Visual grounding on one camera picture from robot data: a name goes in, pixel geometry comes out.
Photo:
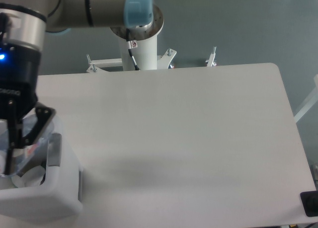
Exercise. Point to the crushed clear plastic bottle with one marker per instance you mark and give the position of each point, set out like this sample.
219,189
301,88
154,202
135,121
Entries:
29,148

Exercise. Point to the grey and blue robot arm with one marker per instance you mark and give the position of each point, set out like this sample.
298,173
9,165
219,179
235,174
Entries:
23,24

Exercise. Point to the black device at table edge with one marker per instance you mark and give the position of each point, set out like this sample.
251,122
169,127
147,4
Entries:
310,203

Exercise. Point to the white clamp bracket with screw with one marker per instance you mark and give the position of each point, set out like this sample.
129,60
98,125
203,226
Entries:
211,61

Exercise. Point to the white frame at right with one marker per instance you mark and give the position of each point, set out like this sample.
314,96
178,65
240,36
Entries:
308,102

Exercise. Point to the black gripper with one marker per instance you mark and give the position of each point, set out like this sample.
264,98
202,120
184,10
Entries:
18,79

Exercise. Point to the white trash can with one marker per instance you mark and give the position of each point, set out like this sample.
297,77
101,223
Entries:
59,194

